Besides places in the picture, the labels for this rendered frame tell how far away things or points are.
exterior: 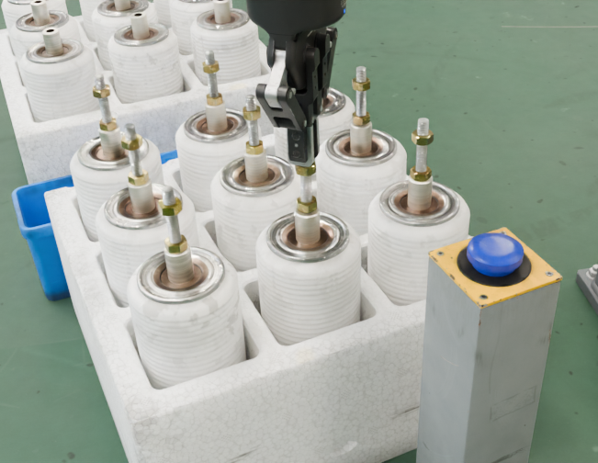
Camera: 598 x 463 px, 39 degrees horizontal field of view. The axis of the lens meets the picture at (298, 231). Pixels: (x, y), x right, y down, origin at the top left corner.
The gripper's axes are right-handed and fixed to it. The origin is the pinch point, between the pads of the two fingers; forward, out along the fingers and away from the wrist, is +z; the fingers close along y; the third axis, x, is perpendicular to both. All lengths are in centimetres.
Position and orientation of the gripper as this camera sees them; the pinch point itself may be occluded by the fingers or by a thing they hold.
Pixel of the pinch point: (302, 140)
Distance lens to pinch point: 70.2
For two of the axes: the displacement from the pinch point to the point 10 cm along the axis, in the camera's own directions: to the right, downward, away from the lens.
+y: 3.4, -5.7, 7.5
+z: 0.5, 8.1, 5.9
